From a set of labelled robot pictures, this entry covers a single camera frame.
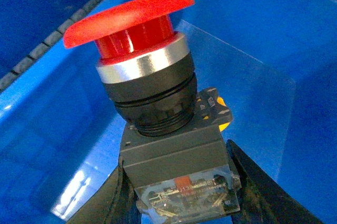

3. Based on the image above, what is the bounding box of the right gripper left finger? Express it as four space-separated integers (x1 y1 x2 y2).
67 159 142 224

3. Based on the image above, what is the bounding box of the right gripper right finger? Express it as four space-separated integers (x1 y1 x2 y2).
226 140 322 223

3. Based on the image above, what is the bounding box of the red button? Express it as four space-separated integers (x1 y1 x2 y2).
64 0 241 223

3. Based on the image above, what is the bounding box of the blue source bin with buttons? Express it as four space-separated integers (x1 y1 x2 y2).
1 0 89 75

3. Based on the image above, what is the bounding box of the blue empty middle bin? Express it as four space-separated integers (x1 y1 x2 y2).
1 0 336 223

